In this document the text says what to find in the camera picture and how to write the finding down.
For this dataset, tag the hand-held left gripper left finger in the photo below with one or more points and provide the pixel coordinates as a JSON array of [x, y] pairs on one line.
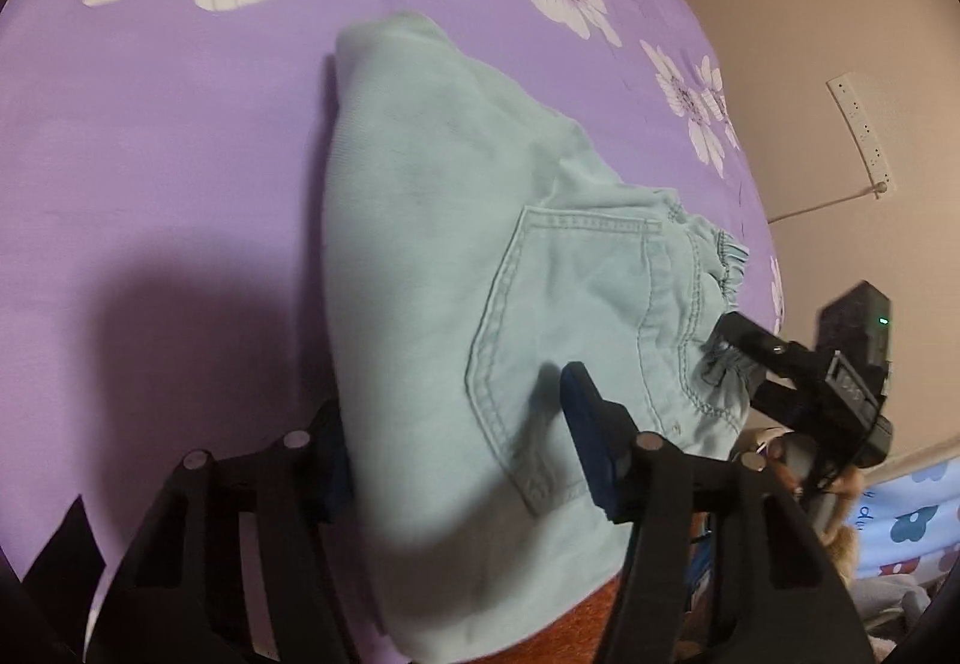
[[336, 476]]

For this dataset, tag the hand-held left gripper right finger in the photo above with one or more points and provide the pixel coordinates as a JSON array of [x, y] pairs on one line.
[[592, 446]]

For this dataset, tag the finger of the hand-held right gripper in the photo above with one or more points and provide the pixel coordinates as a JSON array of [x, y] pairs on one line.
[[757, 341], [787, 401]]

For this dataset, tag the light blue pants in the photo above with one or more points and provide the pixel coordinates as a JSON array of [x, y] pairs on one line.
[[435, 221]]

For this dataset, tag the person's right hand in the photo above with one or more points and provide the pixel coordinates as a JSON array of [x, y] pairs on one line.
[[849, 484]]

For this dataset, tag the blue floral cloth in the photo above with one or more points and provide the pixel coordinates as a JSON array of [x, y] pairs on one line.
[[915, 521]]

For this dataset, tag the tan fuzzy cloth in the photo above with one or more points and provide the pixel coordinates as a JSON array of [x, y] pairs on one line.
[[841, 555]]

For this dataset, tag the orange cloth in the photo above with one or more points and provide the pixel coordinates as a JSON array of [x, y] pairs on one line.
[[555, 626]]

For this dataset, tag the grey cloth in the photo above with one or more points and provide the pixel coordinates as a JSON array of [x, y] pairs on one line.
[[892, 600]]

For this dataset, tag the white power strip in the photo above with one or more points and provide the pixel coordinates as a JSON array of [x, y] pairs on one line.
[[862, 139]]

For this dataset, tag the purple floral bed sheet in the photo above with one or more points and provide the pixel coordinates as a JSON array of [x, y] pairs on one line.
[[150, 146]]

